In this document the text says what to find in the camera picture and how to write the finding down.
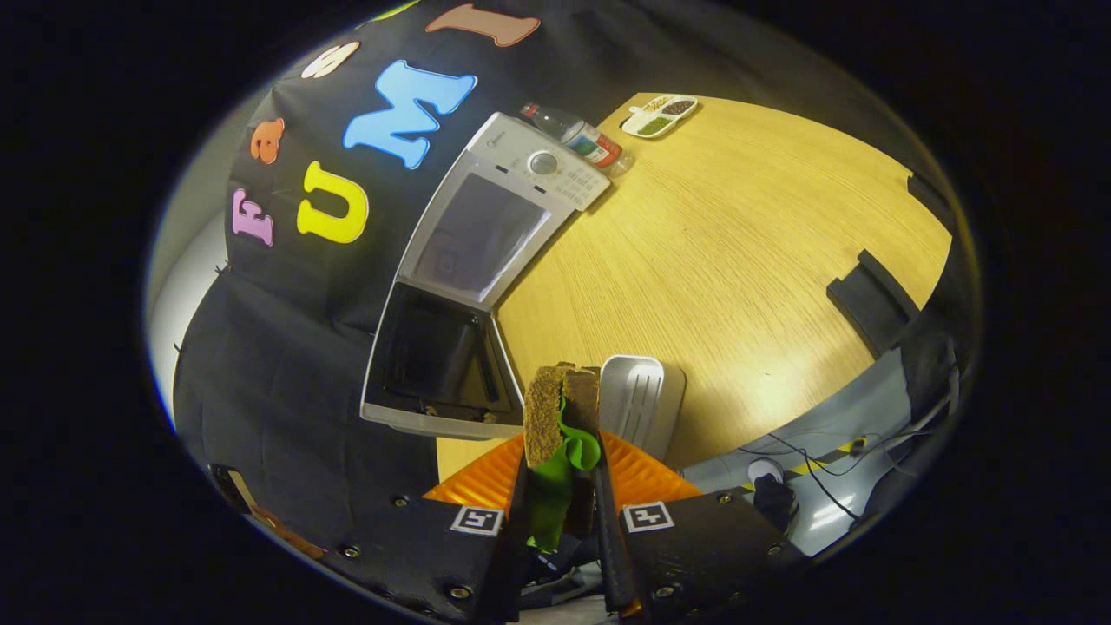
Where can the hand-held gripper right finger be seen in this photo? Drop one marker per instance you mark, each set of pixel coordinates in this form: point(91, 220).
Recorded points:
point(612, 555)

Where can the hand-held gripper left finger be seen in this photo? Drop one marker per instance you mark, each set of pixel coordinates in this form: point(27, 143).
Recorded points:
point(508, 555)

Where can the brown bread lettuce sandwich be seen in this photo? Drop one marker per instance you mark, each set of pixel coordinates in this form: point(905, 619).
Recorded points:
point(545, 408)

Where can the white microwave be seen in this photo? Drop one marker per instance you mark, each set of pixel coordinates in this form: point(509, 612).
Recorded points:
point(477, 234)

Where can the white ribbed food tray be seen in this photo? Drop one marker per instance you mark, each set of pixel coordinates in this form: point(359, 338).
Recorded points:
point(634, 395)

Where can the black and white plug adapter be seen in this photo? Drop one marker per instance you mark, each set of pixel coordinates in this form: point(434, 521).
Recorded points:
point(772, 495)

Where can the black backdrop cloth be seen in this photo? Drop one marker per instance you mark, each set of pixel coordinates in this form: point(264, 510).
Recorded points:
point(286, 391)

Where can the black chair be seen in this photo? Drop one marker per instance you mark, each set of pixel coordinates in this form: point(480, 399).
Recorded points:
point(872, 304)
point(930, 201)

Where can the clear plastic drink bottle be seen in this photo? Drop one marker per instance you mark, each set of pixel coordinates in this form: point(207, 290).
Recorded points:
point(581, 139)

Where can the white divided bean dish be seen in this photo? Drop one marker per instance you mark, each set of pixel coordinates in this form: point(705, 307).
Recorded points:
point(658, 117)

